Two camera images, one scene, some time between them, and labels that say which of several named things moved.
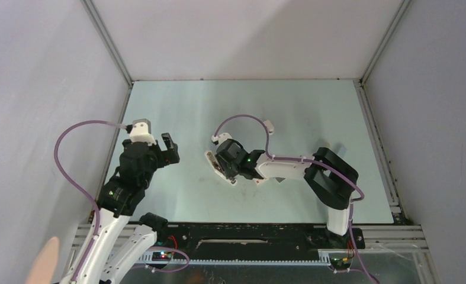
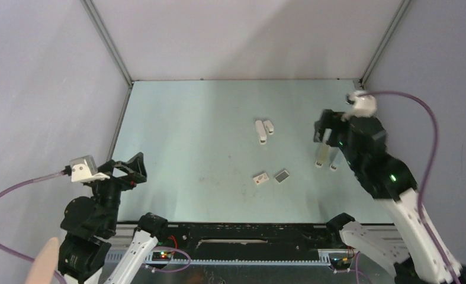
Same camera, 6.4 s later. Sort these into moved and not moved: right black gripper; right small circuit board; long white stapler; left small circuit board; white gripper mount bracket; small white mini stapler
Moved: right black gripper; white gripper mount bracket; long white stapler
Not moved: right small circuit board; left small circuit board; small white mini stapler
